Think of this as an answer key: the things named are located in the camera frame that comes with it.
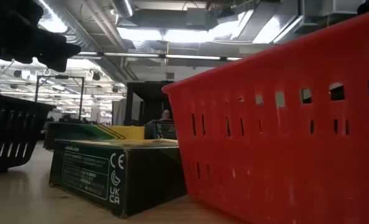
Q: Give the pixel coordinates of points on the person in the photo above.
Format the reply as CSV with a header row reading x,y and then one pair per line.
x,y
165,114

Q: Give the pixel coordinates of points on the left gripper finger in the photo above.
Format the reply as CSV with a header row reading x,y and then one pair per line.
x,y
52,62
59,45

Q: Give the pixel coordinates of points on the black metal frame stand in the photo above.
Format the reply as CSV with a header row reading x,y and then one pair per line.
x,y
59,76

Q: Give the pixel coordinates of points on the black plastic slotted basket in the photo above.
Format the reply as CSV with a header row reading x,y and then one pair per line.
x,y
13,130

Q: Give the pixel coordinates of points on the long ceiling light bar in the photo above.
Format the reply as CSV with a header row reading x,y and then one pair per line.
x,y
131,55

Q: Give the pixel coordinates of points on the red plastic slotted basket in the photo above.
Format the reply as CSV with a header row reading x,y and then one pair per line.
x,y
280,140

